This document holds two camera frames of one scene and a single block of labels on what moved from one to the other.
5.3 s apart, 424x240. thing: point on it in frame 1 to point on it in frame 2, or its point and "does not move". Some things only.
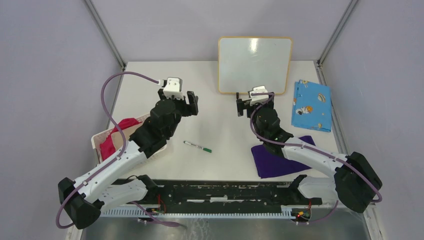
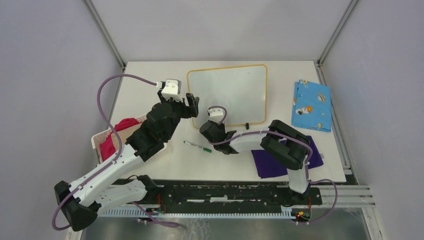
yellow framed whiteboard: x=244 y=62 to x=242 y=90
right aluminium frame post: x=337 y=32 does not move
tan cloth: x=126 y=133 does not move
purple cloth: x=268 y=164 does not move
